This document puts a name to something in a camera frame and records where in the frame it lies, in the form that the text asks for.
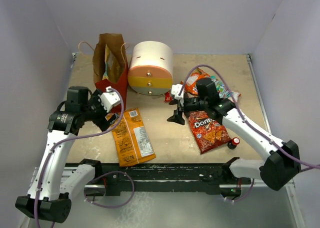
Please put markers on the orange kettle chips bag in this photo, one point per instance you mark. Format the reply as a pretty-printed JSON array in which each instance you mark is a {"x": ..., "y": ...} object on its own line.
[{"x": 132, "y": 141}]

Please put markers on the gold foil snack bag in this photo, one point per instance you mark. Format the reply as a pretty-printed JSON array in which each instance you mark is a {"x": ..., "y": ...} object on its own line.
[{"x": 113, "y": 67}]

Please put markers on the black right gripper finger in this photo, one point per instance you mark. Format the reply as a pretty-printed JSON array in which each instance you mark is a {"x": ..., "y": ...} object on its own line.
[
  {"x": 177, "y": 116},
  {"x": 174, "y": 102}
]

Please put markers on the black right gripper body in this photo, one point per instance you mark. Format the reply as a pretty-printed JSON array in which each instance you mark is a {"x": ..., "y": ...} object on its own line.
[{"x": 193, "y": 104}]

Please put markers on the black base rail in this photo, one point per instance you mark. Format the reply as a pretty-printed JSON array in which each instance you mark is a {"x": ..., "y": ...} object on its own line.
[{"x": 210, "y": 178}]

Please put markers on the red emergency stop button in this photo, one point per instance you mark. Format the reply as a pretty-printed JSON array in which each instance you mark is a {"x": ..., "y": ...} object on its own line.
[{"x": 232, "y": 144}]

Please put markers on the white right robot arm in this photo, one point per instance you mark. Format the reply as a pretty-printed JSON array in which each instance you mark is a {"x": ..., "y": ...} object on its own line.
[{"x": 279, "y": 159}]

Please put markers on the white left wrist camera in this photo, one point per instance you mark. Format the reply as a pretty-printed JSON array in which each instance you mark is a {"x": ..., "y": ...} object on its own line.
[{"x": 110, "y": 100}]

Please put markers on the orange white snack bag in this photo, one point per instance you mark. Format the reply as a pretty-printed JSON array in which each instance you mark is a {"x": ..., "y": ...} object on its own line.
[{"x": 199, "y": 74}]

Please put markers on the red brown paper bag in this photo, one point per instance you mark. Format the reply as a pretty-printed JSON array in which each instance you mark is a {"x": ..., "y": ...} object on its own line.
[{"x": 114, "y": 41}]

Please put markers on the white round drawer cabinet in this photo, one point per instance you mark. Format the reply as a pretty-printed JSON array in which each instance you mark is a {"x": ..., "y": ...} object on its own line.
[{"x": 151, "y": 68}]

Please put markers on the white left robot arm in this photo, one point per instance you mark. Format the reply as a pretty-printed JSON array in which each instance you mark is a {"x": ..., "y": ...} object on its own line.
[{"x": 49, "y": 198}]

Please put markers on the red Doritos chip bag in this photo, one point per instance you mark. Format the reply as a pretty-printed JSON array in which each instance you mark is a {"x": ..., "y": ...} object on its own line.
[{"x": 208, "y": 133}]

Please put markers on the small red nut snack pack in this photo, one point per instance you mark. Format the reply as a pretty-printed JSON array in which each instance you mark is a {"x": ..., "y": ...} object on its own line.
[{"x": 167, "y": 97}]

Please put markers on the teal candy pouch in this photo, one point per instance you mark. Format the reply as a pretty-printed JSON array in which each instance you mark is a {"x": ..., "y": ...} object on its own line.
[{"x": 220, "y": 87}]

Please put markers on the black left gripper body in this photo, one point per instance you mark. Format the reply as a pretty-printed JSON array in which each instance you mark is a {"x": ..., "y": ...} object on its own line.
[{"x": 96, "y": 112}]

